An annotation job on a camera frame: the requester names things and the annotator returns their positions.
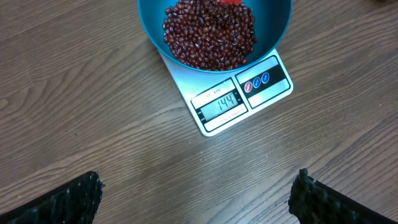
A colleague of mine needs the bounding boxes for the teal blue bowl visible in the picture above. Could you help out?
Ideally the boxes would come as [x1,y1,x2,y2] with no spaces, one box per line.
[137,0,294,74]

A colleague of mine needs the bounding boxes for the red beans in bowl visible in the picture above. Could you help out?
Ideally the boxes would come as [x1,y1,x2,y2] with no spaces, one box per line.
[162,0,258,72]

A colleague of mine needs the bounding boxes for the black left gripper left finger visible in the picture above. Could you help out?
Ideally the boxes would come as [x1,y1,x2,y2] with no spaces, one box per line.
[1,171,104,224]

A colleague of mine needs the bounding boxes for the red plastic measuring scoop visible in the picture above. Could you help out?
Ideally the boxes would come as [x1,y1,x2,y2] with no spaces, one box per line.
[219,0,243,6]

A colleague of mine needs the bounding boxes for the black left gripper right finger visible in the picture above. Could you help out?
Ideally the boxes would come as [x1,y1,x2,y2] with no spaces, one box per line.
[288,168,397,224]

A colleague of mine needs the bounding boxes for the white digital kitchen scale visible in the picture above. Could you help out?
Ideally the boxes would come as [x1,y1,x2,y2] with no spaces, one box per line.
[162,49,294,137]

